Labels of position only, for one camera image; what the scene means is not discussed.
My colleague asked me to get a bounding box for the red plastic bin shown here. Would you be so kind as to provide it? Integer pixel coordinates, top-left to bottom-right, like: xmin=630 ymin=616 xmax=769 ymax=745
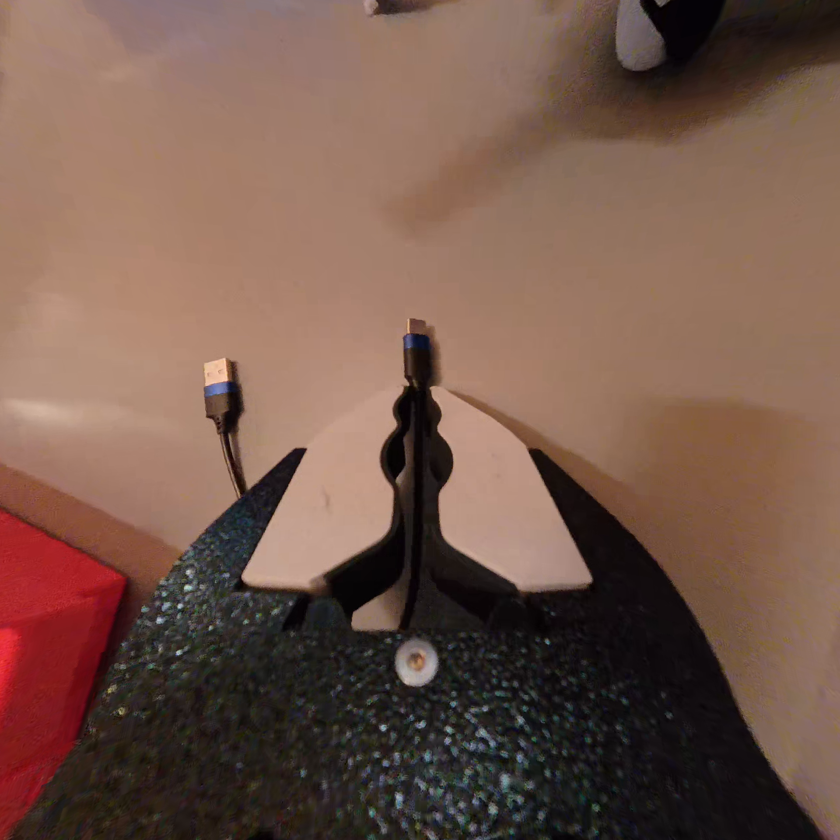
xmin=0 ymin=508 xmax=127 ymax=821

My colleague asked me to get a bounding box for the grey desk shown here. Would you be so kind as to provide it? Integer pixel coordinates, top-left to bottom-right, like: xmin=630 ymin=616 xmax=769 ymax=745
xmin=0 ymin=0 xmax=840 ymax=840

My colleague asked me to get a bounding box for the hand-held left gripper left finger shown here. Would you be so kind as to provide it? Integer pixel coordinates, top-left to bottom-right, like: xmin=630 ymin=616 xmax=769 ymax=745
xmin=241 ymin=386 xmax=410 ymax=631

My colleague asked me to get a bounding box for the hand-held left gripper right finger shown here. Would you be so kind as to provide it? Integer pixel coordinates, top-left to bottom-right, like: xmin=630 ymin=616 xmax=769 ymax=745
xmin=425 ymin=386 xmax=593 ymax=619

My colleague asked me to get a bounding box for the black blue-ringed usb cable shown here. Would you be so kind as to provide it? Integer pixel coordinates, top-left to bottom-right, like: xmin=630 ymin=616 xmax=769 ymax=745
xmin=202 ymin=318 xmax=436 ymax=630

